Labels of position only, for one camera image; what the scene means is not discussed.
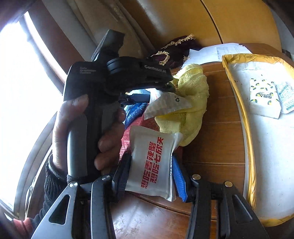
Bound white packet with recycle mark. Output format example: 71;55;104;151
144;88;192;120

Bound blue towel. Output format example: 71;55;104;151
124;89;150;129

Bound yellow towel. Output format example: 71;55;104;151
155;64;209;147

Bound white packet red characters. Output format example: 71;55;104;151
126;126;183;202

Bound floral tissue pack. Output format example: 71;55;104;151
249;78;282;119

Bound white desiccant packet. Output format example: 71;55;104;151
275;81;294;114

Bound black knit sleeve forearm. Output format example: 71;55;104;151
11;153;76;239

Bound red plastic bag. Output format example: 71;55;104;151
119;115;159;160

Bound purple velvet cloth gold fringe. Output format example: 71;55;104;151
147;34;203;69

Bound beige curtain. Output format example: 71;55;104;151
66;0;157;60

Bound window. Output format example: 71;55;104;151
1;13;66;219

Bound white paper sheets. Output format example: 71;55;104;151
182;43;252;67

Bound white tray yellow tape rim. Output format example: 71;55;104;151
222;54;293;227

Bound yellow wooden wardrobe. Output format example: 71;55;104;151
121;0;281;50

